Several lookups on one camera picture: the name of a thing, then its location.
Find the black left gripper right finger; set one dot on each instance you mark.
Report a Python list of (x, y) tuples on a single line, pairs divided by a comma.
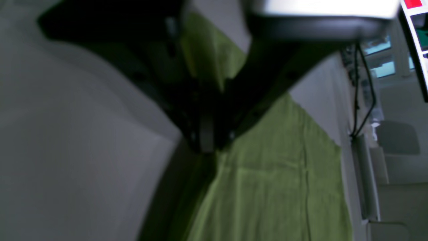
[(282, 51)]

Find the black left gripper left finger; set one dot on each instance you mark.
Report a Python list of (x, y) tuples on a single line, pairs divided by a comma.
[(142, 40)]

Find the green T-shirt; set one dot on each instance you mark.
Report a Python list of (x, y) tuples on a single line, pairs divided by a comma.
[(280, 181)]

